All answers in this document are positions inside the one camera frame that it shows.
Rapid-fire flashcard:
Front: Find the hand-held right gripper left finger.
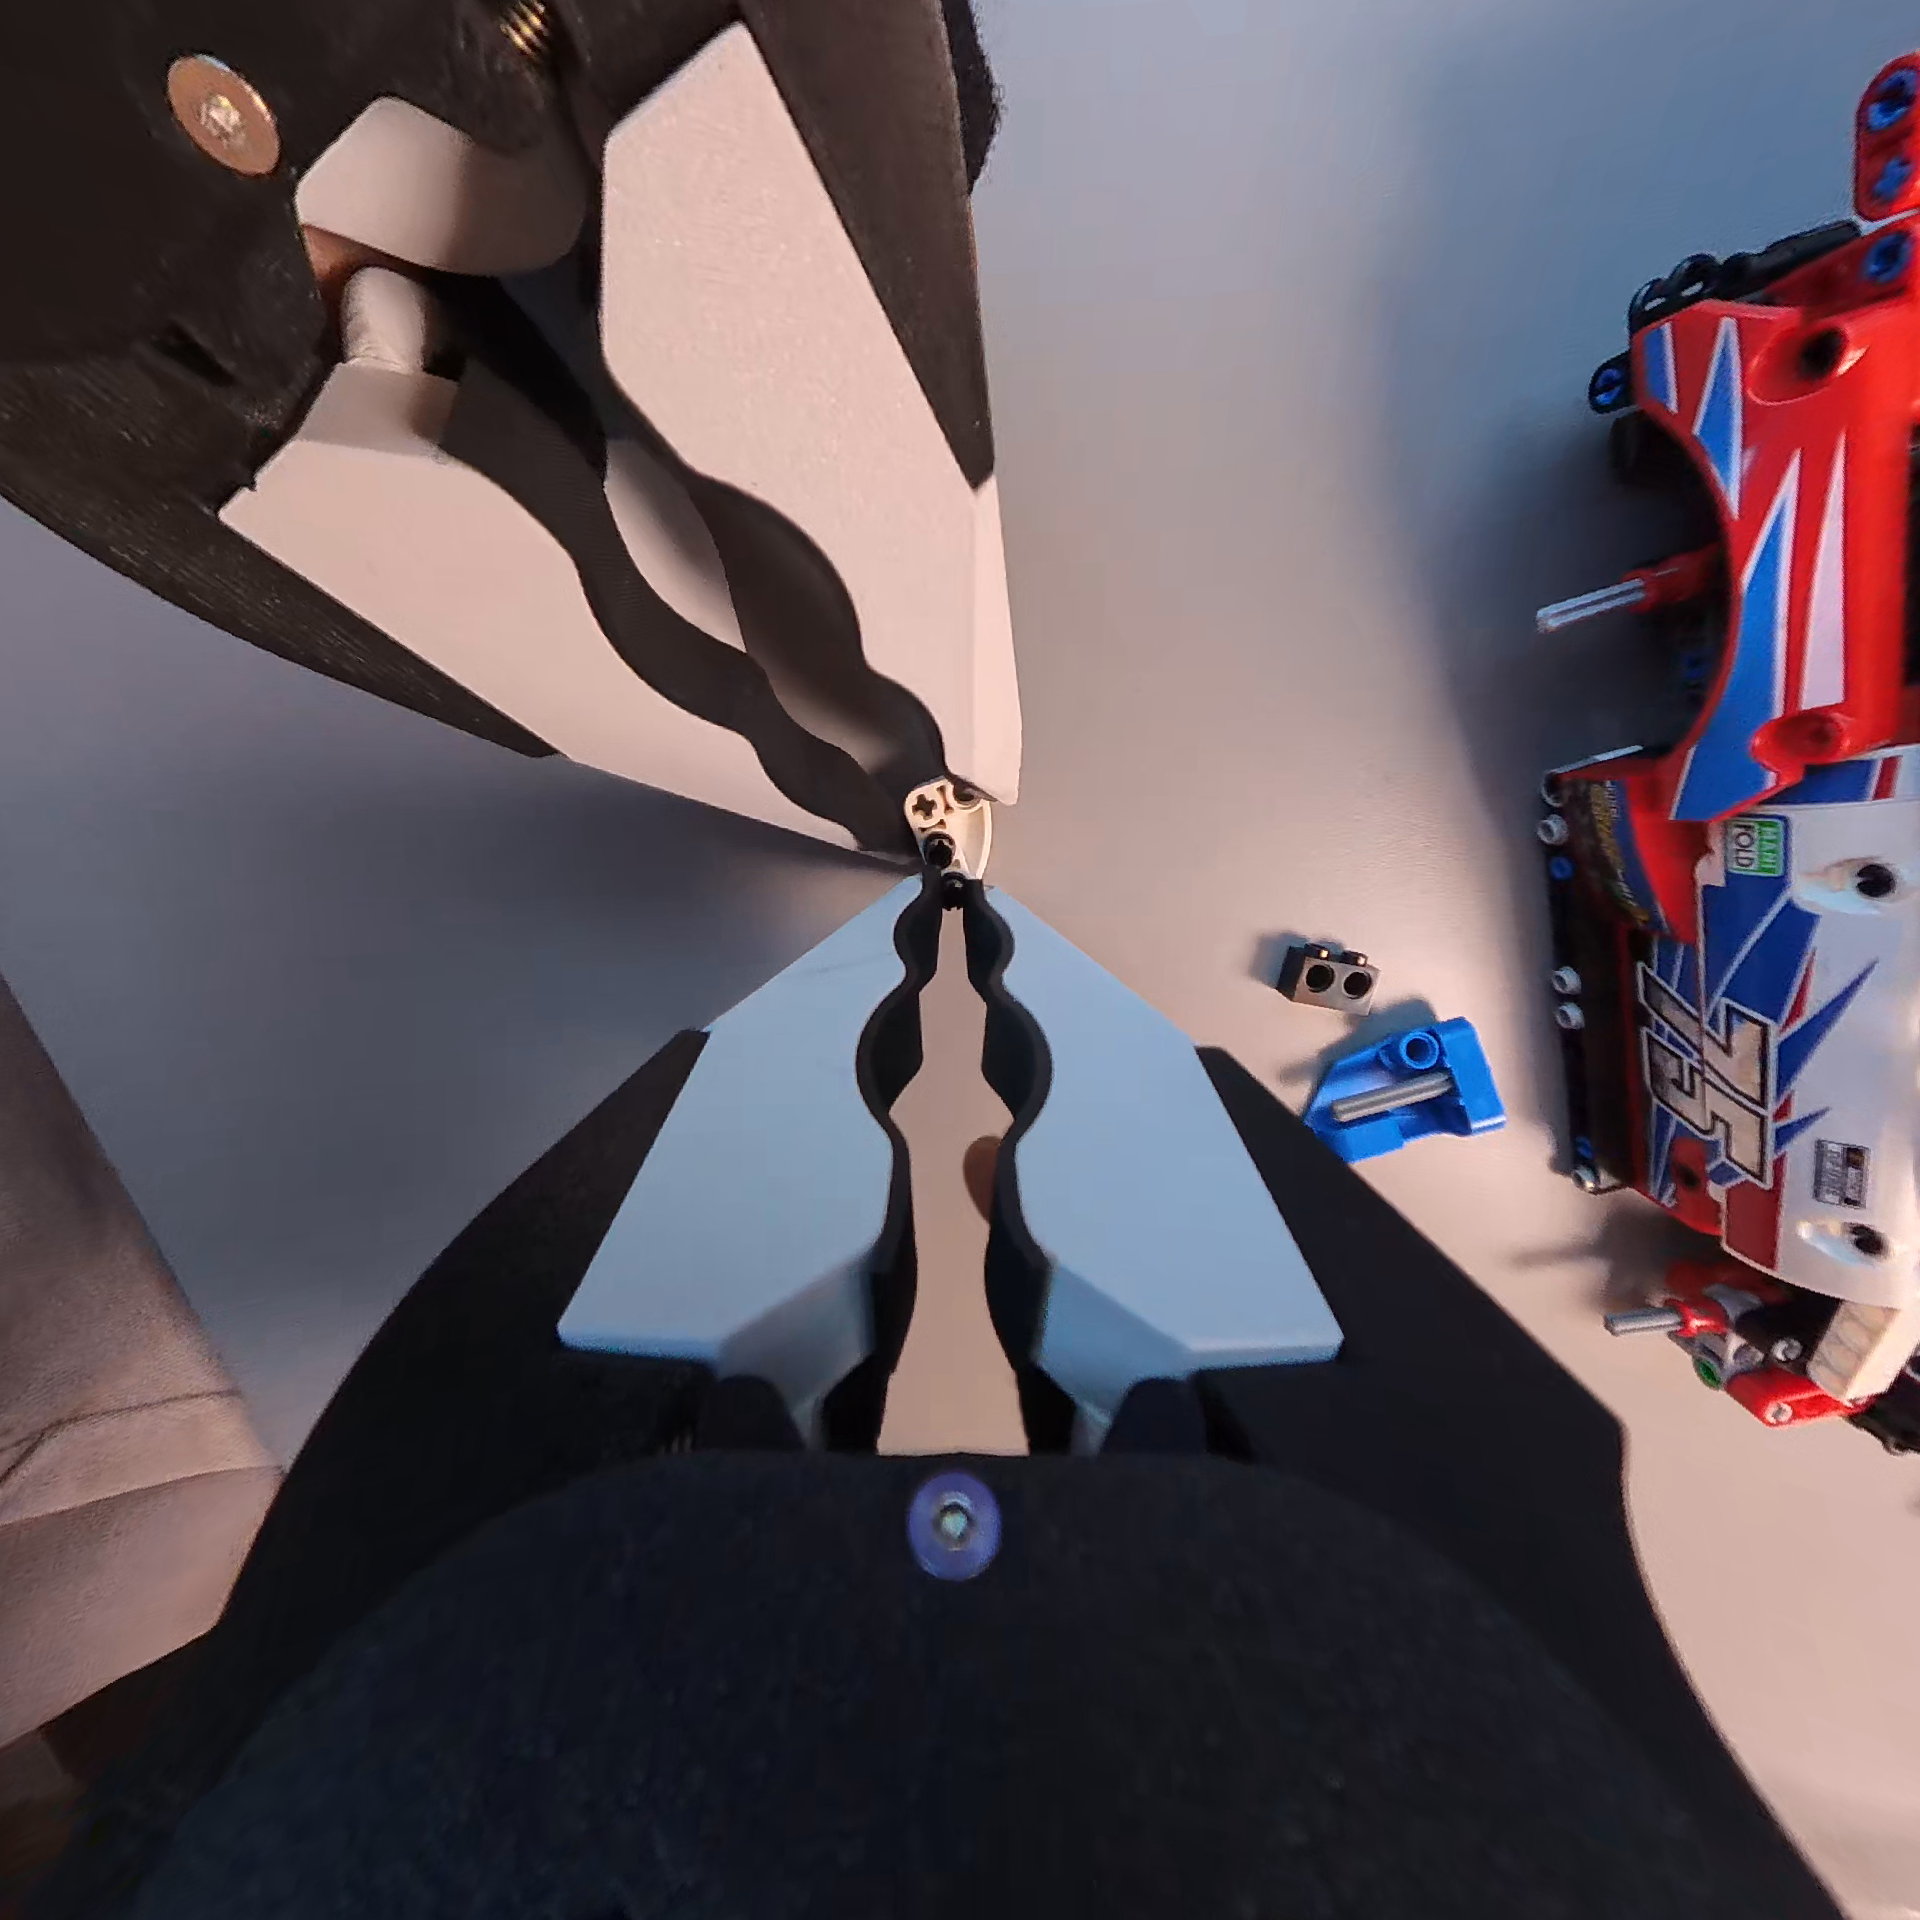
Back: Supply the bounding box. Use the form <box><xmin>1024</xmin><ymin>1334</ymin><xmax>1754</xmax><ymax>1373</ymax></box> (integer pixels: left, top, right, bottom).
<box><xmin>556</xmin><ymin>878</ymin><xmax>940</xmax><ymax>1448</ymax></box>

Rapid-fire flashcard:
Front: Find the white lego liftarm piece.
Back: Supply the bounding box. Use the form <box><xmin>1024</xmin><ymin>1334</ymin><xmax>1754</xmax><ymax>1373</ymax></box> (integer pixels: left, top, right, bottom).
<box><xmin>903</xmin><ymin>775</ymin><xmax>996</xmax><ymax>880</ymax></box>

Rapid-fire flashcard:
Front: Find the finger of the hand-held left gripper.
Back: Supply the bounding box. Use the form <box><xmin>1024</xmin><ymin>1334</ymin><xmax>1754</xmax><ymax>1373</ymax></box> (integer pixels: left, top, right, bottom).
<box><xmin>218</xmin><ymin>274</ymin><xmax>916</xmax><ymax>866</ymax></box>
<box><xmin>296</xmin><ymin>23</ymin><xmax>1028</xmax><ymax>810</ymax></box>

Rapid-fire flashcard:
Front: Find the blue lego panel piece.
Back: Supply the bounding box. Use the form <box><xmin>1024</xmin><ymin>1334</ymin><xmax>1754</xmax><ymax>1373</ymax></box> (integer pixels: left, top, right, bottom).
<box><xmin>1300</xmin><ymin>1015</ymin><xmax>1508</xmax><ymax>1167</ymax></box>

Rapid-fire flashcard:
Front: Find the lego race car model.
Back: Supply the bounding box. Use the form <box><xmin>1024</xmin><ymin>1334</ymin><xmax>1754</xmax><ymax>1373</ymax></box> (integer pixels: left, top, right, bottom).
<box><xmin>1533</xmin><ymin>52</ymin><xmax>1920</xmax><ymax>1460</ymax></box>

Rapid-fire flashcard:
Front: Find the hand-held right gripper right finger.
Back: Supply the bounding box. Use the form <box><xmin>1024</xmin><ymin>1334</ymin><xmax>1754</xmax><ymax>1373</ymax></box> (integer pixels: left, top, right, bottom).
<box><xmin>959</xmin><ymin>885</ymin><xmax>1346</xmax><ymax>1452</ymax></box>

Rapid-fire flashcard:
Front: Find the black two-hole lego brick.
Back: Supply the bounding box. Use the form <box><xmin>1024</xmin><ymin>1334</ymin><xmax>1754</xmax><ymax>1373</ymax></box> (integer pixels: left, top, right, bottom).
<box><xmin>1274</xmin><ymin>939</ymin><xmax>1383</xmax><ymax>1019</ymax></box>

